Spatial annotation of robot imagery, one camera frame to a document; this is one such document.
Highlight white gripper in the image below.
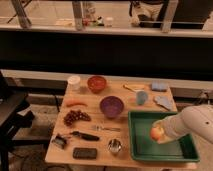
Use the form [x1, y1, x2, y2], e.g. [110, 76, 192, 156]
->
[152, 116, 184, 145]

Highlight red yellow apple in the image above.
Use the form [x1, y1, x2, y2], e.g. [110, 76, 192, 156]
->
[150, 127, 164, 141]

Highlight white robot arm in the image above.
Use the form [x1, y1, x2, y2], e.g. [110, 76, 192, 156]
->
[150, 105, 213, 144]

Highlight green plastic tray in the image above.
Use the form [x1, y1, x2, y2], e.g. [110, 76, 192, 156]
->
[128, 111, 200, 163]

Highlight grey blue cloth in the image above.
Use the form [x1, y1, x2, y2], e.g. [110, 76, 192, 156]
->
[154, 96, 172, 111]

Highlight blue sponge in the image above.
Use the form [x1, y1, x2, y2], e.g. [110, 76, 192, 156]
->
[151, 82, 168, 92]

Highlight teal mug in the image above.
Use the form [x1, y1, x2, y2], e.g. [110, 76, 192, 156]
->
[136, 91, 148, 105]

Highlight small metal cup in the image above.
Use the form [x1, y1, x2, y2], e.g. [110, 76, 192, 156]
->
[108, 139, 122, 155]

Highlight yellow banana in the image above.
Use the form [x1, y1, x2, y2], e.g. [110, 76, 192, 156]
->
[123, 84, 145, 92]

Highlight purple bowl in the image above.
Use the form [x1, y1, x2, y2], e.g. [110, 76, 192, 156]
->
[99, 96, 124, 118]

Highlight wooden table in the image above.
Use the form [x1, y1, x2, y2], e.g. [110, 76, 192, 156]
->
[45, 79, 197, 169]

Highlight red bowl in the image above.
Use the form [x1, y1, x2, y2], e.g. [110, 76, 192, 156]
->
[87, 75, 107, 93]

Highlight black rectangular remote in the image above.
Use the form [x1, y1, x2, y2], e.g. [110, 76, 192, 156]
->
[73, 148, 97, 159]

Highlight orange carrot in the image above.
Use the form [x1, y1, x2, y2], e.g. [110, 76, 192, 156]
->
[65, 100, 87, 107]

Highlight dark red grape bunch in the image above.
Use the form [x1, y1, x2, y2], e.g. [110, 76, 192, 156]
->
[63, 110, 91, 127]

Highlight white plastic cup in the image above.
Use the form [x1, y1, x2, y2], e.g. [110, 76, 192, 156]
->
[67, 75, 81, 91]

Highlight black chair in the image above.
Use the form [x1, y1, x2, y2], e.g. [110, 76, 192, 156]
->
[0, 72, 34, 171]

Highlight black handled peeler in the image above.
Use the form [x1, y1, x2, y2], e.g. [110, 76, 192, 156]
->
[70, 131, 100, 141]

